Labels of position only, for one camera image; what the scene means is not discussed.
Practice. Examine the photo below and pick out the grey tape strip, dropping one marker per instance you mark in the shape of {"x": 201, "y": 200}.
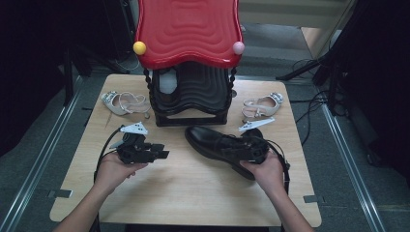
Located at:
{"x": 61, "y": 193}
{"x": 310, "y": 198}

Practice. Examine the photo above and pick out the black metal post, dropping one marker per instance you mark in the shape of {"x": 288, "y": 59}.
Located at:
{"x": 68, "y": 80}

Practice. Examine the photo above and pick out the yellow ball knob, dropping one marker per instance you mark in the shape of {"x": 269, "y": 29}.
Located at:
{"x": 139, "y": 48}

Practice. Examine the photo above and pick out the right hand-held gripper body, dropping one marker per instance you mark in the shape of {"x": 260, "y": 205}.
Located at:
{"x": 257, "y": 148}

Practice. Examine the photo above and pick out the dark curtain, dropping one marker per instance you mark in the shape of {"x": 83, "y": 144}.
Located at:
{"x": 380, "y": 80}
{"x": 25, "y": 64}

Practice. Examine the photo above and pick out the pink ball knob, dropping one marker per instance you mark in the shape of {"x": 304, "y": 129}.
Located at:
{"x": 238, "y": 48}

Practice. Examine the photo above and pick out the wooden board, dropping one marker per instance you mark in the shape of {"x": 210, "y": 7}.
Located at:
{"x": 317, "y": 40}

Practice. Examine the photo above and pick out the black tripod stand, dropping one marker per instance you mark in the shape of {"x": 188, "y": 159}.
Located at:
{"x": 303, "y": 68}

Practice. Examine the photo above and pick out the person's right hand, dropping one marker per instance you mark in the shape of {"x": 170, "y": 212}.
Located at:
{"x": 269, "y": 175}

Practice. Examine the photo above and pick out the person's left hand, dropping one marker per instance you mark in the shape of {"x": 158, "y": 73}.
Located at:
{"x": 111, "y": 175}

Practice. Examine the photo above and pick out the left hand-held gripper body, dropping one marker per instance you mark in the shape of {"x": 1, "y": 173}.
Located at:
{"x": 135, "y": 151}

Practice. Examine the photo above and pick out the red and black shoe rack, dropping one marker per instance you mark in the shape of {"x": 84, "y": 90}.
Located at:
{"x": 190, "y": 32}

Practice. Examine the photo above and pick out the white rhinestone high-heel sandal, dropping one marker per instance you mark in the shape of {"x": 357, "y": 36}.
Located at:
{"x": 112, "y": 104}
{"x": 264, "y": 109}

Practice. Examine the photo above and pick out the metal floor rail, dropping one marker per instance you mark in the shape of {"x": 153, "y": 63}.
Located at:
{"x": 354, "y": 177}
{"x": 43, "y": 154}

